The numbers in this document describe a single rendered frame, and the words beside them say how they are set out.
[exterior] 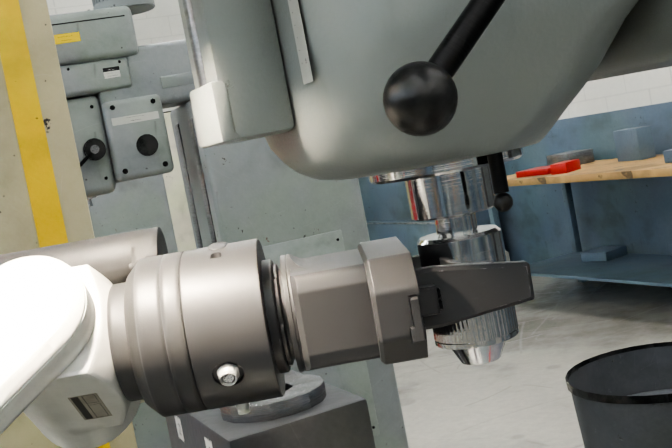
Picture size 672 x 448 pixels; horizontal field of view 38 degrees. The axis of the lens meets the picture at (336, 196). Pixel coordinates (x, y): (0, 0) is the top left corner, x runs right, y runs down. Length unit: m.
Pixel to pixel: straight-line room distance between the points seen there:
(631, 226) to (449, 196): 6.49
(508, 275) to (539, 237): 7.36
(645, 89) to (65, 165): 4.99
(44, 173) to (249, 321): 1.72
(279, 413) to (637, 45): 0.41
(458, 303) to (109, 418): 0.20
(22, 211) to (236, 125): 1.74
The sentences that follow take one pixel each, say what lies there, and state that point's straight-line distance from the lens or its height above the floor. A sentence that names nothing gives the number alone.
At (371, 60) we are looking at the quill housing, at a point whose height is 1.36.
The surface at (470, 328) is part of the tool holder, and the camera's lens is 0.53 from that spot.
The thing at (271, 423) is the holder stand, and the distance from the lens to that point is 0.78.
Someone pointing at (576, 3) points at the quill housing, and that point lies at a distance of 0.48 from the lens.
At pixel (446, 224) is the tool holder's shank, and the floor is 1.28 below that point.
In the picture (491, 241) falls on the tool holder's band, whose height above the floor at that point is 1.26.
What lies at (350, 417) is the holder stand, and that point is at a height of 1.11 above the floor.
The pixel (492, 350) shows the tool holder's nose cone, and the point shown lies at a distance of 0.54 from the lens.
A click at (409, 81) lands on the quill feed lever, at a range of 0.38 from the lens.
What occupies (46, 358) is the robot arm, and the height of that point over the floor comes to 1.25.
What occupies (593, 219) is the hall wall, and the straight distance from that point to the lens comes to 7.29.
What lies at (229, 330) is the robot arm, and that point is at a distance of 0.50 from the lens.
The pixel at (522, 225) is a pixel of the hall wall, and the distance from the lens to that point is 8.03.
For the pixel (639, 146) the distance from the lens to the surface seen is 6.30.
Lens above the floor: 1.33
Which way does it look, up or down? 3 degrees down
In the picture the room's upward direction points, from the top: 11 degrees counter-clockwise
